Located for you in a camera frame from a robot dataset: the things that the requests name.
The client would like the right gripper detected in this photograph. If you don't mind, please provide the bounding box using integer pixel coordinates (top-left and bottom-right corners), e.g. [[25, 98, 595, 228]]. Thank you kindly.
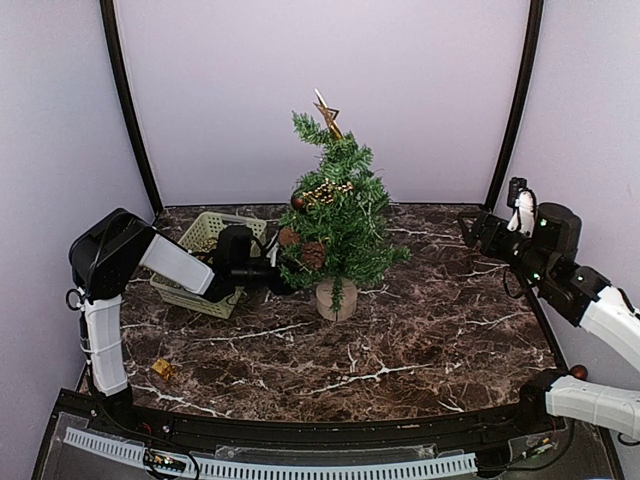
[[458, 210, 554, 288]]

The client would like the large brown pine cone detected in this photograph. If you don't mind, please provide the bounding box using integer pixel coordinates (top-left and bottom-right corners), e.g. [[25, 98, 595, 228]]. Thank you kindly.
[[301, 242, 326, 270]]

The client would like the red ball ornament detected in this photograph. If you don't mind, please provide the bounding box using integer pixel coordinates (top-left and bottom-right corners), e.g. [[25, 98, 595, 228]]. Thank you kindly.
[[569, 364, 589, 381], [290, 195, 305, 211]]

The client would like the beige plastic basket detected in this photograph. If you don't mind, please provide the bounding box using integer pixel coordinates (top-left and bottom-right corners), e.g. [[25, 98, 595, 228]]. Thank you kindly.
[[150, 212, 267, 319]]

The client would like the small green christmas tree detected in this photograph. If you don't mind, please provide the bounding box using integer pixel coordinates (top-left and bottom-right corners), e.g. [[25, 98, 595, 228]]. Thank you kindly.
[[280, 112, 410, 319]]

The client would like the gold bead garland ornament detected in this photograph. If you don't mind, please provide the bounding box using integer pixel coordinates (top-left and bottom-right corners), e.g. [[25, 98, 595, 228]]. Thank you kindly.
[[302, 178, 354, 211]]

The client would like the gold star tree topper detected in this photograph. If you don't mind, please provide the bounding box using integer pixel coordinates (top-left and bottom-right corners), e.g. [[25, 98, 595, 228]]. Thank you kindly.
[[314, 88, 343, 140]]

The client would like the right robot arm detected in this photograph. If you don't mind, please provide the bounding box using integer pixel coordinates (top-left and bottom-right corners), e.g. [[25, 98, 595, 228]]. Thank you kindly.
[[458, 202, 639, 440]]

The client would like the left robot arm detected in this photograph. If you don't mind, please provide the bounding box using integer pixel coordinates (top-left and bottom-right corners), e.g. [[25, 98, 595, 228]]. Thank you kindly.
[[65, 208, 294, 436]]

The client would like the wooden tree base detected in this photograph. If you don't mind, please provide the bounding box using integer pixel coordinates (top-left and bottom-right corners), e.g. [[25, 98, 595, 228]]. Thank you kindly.
[[314, 279, 359, 321]]

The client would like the gold gift box ornament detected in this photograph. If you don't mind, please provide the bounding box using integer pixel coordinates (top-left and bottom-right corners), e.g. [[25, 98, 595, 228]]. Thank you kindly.
[[152, 358, 176, 381]]

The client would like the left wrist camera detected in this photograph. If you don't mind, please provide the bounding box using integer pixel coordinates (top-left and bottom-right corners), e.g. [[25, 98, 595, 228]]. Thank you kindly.
[[263, 231, 280, 268]]

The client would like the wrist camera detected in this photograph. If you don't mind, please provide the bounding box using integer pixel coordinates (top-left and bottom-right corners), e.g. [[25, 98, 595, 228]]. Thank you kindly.
[[507, 177, 537, 237], [263, 231, 280, 268]]

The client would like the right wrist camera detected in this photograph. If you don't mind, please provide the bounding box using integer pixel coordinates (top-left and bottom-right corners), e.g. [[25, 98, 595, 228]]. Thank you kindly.
[[507, 177, 537, 237]]

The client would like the right black frame post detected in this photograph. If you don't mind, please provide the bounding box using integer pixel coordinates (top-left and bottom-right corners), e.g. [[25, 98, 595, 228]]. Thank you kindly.
[[484, 0, 544, 212]]

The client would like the black frame post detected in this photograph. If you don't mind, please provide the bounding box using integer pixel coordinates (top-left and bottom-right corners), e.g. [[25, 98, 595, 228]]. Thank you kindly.
[[484, 0, 544, 212], [99, 0, 164, 216]]

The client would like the white cable duct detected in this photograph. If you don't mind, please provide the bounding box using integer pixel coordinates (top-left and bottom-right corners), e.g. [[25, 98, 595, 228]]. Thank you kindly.
[[63, 427, 478, 479]]

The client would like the black front rail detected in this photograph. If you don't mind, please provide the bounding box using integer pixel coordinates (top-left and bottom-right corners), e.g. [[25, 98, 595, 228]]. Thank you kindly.
[[54, 369, 566, 454]]

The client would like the left black frame post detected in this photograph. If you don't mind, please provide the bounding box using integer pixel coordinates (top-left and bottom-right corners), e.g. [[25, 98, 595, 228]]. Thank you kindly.
[[99, 0, 164, 216]]

